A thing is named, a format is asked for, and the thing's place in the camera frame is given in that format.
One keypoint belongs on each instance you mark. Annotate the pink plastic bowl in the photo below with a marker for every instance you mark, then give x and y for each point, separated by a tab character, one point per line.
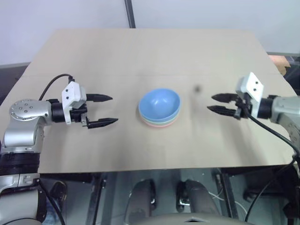
159	125

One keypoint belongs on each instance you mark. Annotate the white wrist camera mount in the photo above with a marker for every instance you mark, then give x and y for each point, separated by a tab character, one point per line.
73	92
252	85

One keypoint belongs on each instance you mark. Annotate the green plastic bowl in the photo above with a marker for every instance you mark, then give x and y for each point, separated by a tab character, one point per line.
159	121

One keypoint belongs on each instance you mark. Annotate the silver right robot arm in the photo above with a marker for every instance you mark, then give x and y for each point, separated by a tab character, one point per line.
283	110

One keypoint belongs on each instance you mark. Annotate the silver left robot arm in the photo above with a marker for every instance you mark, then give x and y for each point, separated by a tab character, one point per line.
25	122

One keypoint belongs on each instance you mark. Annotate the brown cardboard box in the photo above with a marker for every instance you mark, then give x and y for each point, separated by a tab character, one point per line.
280	63

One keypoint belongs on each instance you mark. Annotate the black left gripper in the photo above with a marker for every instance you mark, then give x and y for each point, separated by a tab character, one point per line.
78	114

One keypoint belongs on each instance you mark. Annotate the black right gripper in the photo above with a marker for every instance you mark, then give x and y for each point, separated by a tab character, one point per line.
243	109

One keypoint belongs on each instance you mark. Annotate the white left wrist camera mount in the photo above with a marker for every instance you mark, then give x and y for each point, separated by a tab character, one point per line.
73	92

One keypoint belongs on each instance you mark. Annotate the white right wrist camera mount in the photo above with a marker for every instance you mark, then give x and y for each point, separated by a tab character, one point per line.
252	85

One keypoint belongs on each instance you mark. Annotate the dark rounded shape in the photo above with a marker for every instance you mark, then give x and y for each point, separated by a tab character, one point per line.
143	199
199	199

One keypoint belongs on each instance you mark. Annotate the black table leg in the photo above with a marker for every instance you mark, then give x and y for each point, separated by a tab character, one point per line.
228	192
96	199

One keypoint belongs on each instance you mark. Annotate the blue plastic bowl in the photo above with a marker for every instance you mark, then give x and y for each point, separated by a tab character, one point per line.
159	103

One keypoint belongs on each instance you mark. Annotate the black vertical pole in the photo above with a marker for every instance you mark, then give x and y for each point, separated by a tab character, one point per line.
130	12

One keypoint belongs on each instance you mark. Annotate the grey rounded robot body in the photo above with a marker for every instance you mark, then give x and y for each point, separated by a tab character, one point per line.
194	219

